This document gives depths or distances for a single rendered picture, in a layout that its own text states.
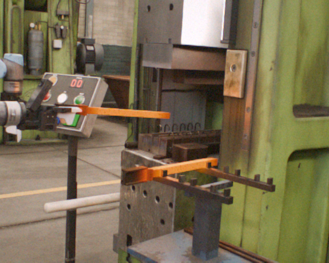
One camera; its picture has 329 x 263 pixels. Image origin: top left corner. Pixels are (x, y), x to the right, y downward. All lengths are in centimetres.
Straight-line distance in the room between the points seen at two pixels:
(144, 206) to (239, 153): 45
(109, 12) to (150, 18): 907
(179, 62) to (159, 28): 16
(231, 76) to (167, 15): 35
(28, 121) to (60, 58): 534
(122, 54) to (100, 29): 81
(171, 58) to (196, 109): 51
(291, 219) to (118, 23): 951
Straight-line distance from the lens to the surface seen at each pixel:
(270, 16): 172
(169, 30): 188
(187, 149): 181
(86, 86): 228
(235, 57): 178
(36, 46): 666
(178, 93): 223
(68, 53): 691
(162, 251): 156
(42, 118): 153
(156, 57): 194
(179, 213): 183
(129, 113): 171
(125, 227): 210
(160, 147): 193
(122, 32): 1122
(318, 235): 210
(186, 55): 191
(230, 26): 179
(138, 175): 140
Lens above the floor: 132
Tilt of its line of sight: 9 degrees down
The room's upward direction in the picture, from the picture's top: 3 degrees clockwise
